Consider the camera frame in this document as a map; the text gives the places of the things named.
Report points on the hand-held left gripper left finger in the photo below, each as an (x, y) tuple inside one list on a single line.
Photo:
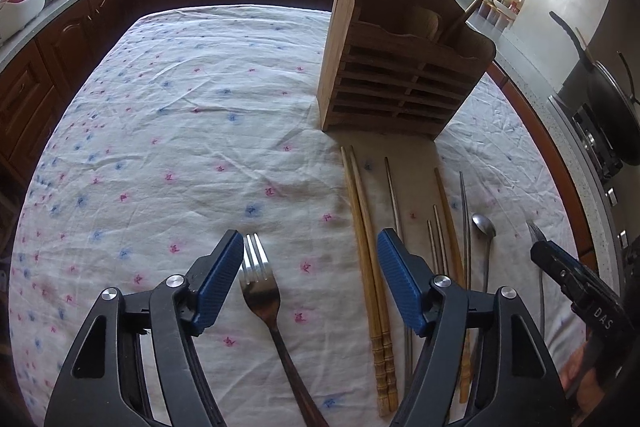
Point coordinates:
[(220, 279)]

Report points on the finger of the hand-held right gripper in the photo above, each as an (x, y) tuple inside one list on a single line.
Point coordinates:
[(555, 264)]

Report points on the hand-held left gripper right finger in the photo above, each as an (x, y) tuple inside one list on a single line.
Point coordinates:
[(400, 279)]

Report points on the slim metal fork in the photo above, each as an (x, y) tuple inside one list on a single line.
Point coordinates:
[(537, 234)]

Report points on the light wooden chopstick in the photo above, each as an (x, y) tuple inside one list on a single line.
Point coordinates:
[(361, 257), (371, 257)]

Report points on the long metal chopstick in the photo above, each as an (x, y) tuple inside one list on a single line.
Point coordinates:
[(465, 232), (394, 202)]

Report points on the metal spoon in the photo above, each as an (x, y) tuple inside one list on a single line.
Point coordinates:
[(484, 226)]

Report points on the wooden utensil holder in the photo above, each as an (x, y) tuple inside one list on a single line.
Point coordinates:
[(400, 72)]

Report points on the person's right hand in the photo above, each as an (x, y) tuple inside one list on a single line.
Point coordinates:
[(575, 367)]

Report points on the gas stove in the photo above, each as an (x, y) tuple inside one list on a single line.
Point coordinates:
[(595, 147)]

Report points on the floral white tablecloth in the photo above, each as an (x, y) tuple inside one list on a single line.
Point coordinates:
[(175, 132)]

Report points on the black wok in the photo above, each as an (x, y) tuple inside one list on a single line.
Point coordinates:
[(610, 107)]

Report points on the wooden spoon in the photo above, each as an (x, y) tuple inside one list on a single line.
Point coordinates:
[(430, 24)]

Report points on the spice jar rack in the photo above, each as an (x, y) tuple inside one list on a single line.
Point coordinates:
[(495, 14)]

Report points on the white and red rice cooker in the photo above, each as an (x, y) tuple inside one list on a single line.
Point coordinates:
[(22, 7)]

